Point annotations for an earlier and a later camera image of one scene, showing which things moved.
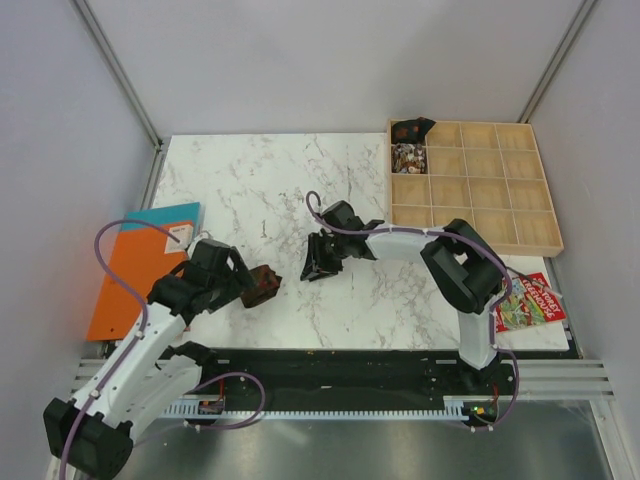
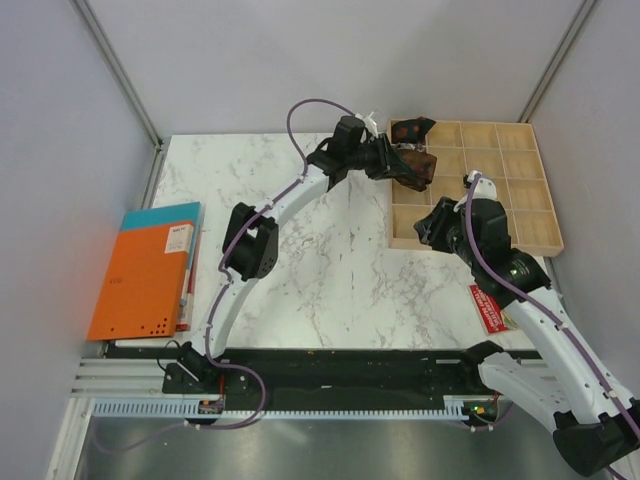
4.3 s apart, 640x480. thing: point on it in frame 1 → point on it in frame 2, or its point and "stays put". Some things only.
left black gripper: x=237 y=279 → x=386 y=166
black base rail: x=350 y=373 stays put
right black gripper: x=317 y=265 → x=432 y=226
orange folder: x=141 y=258 stays put
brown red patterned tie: x=265 y=284 → x=422 y=168
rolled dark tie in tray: x=411 y=131 stays put
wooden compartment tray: x=488 y=173 stays put
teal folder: x=177 y=214 stays put
